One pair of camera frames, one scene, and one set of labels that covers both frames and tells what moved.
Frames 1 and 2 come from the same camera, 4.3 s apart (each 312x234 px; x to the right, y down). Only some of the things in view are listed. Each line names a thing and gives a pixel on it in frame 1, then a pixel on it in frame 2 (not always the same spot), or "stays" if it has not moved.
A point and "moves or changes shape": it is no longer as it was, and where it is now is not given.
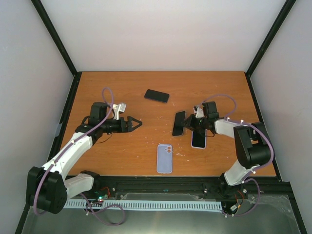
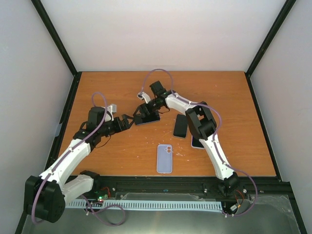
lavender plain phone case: x=164 y=158 stays
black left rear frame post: x=48 y=24 stays
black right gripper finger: x=190 y=122 -> x=138 y=113
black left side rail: x=58 y=138 stays
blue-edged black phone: x=157 y=95 moves or changes shape
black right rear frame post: x=270 y=35 stays
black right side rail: x=261 y=118 stays
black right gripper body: x=200 y=125 -> x=153 y=108
